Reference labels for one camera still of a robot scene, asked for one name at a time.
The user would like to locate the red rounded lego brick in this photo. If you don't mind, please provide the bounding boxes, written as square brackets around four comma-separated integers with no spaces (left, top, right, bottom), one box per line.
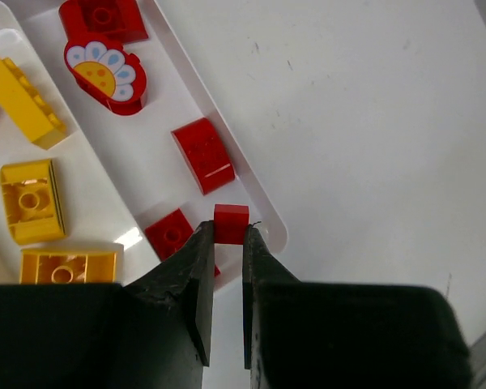
[63,34,147,116]

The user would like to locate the small red lego brick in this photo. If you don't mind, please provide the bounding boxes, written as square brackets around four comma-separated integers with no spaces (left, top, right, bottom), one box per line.
[214,204,249,245]

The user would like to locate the red curved lego brick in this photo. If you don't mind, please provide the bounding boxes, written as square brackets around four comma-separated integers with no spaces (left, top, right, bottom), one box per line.
[58,0,148,44]

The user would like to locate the yellow butterfly lego brick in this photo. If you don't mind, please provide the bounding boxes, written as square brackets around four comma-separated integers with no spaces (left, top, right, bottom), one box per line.
[19,249,117,284]

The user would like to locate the white divided sorting tray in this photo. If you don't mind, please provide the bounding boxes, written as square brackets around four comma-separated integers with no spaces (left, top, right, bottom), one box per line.
[0,1,288,284]

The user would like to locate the red rectangular lego brick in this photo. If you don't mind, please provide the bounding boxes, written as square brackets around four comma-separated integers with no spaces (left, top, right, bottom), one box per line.
[172,118,236,195]

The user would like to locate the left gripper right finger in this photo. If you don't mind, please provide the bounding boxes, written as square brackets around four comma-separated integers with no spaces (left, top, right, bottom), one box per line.
[242,226,472,388]

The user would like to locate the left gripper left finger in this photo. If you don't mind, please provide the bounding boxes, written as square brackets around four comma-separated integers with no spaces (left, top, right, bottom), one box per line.
[0,221,215,388]

